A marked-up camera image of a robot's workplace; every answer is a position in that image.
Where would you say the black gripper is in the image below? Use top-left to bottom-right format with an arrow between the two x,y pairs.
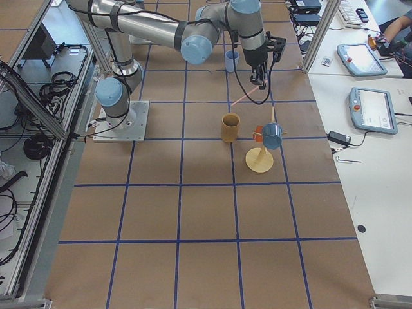
241,32 -> 286,89

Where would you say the pink chopstick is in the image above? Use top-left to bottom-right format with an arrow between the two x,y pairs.
230,86 -> 259,106

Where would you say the light blue plastic cup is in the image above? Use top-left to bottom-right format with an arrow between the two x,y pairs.
225,50 -> 239,73

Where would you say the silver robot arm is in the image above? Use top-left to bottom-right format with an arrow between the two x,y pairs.
68,1 -> 286,130

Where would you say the person forearm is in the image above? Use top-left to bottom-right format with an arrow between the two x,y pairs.
384,10 -> 412,42

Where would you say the bamboo wooden cup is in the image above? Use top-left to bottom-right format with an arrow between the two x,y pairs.
221,113 -> 240,143

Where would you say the blue cup on stand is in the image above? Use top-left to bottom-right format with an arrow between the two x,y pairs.
262,122 -> 283,150

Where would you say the orange cup on stand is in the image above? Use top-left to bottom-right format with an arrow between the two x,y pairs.
252,126 -> 263,143

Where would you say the wooden mug tree stand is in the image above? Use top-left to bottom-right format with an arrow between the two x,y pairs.
245,106 -> 284,173

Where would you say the black power adapter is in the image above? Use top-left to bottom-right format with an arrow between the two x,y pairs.
327,131 -> 351,146

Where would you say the teach pendant far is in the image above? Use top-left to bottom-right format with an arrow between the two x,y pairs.
337,44 -> 387,77

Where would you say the teach pendant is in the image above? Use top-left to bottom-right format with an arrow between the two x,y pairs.
349,87 -> 398,135
337,44 -> 387,77

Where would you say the white keyboard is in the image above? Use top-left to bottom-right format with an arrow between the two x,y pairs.
337,1 -> 363,28

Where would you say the allen key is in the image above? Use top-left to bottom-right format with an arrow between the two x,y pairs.
336,156 -> 362,164

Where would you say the teach pendant near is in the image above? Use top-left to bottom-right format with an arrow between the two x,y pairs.
349,87 -> 398,135

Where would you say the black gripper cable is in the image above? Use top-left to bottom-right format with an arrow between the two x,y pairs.
230,28 -> 278,106

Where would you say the aluminium frame post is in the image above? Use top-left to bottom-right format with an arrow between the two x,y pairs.
302,0 -> 341,73

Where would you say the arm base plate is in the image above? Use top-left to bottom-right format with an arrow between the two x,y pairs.
93,100 -> 150,142

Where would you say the coiled black cable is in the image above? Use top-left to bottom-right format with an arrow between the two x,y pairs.
23,131 -> 53,162

